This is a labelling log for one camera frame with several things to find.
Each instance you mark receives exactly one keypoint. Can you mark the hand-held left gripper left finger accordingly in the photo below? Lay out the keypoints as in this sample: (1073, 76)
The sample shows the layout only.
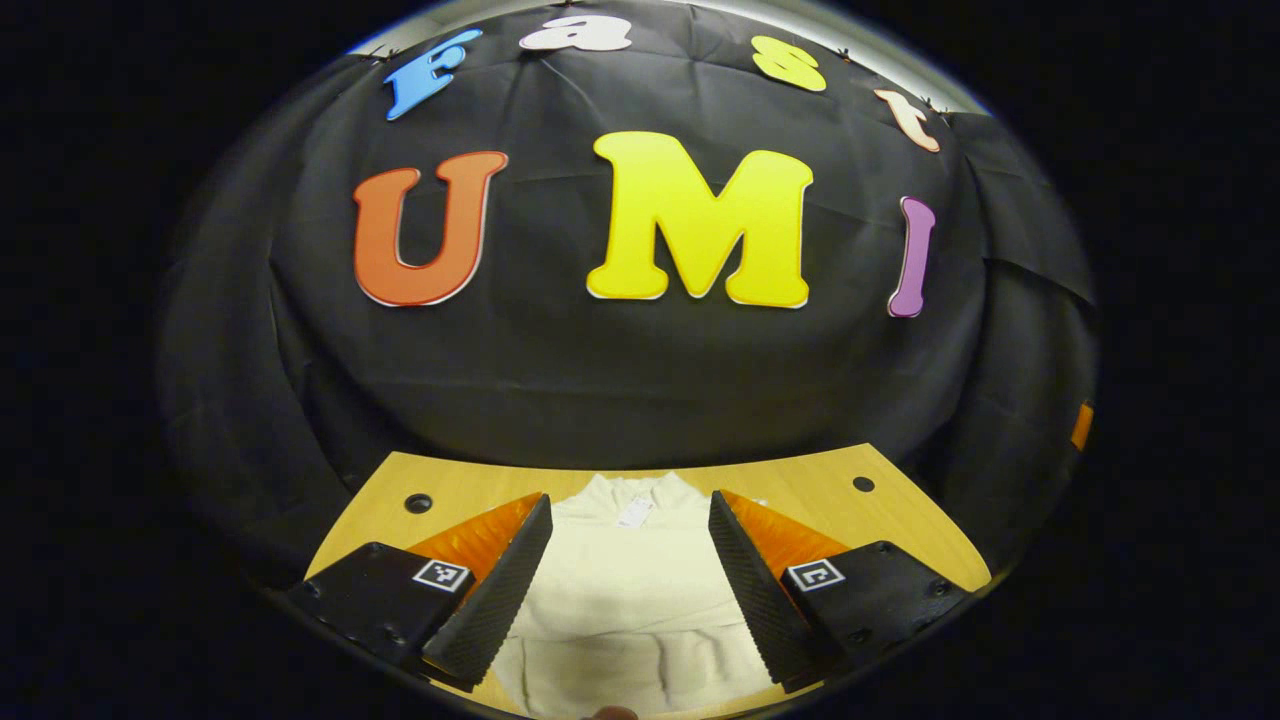
(505, 590)

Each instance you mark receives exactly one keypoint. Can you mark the black backdrop cloth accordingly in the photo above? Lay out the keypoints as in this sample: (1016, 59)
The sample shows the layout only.
(560, 350)

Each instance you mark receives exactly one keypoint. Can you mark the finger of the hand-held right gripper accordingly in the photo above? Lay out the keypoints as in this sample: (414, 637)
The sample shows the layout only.
(1082, 426)

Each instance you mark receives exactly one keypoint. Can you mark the white long-sleeved garment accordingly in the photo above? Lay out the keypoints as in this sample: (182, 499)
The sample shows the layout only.
(630, 600)

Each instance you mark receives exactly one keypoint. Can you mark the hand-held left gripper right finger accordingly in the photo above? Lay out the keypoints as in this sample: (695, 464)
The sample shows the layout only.
(750, 590)

